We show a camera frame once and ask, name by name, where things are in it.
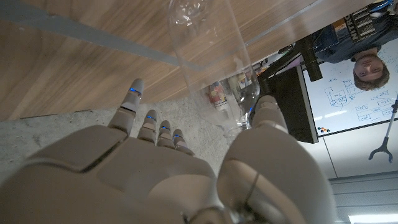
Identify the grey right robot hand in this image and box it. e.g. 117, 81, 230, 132
0, 78, 338, 224

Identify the clear plastic bottle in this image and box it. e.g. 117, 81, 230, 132
167, 0, 261, 131

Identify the red snack jar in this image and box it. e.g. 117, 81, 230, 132
207, 81, 231, 112

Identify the black monitor on stand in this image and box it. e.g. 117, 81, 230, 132
257, 34, 323, 144

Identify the whiteboard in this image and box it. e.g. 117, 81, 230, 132
301, 39, 398, 138

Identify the ceiling light panel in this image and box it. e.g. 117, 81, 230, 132
348, 213, 398, 224

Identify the grey forked pole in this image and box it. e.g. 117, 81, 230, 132
368, 93, 398, 165

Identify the person in dark polo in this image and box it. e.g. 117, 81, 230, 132
313, 12, 398, 92

